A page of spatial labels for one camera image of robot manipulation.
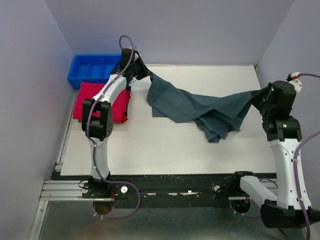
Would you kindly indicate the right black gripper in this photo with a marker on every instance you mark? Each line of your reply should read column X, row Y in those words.
column 255, row 97

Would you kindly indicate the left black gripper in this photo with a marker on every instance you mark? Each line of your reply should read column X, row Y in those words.
column 145, row 72

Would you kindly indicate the grey blue t shirt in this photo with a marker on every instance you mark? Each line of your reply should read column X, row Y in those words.
column 215, row 116

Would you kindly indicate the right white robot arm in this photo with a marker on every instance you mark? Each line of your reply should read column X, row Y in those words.
column 290, row 207

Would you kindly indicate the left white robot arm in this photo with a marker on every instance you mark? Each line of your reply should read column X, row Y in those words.
column 98, row 123

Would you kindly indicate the blue plastic divided bin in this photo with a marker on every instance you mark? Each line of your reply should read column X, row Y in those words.
column 91, row 68

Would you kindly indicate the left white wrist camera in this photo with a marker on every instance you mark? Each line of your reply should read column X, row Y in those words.
column 135, row 55

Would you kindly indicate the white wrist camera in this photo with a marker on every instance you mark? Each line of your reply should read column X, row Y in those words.
column 294, row 79
column 135, row 55

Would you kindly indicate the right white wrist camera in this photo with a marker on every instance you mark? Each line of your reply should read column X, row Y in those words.
column 294, row 79

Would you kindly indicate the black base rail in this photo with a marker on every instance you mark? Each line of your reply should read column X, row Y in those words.
column 166, row 191

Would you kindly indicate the aluminium extrusion frame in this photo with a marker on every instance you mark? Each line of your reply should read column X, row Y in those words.
column 56, row 190

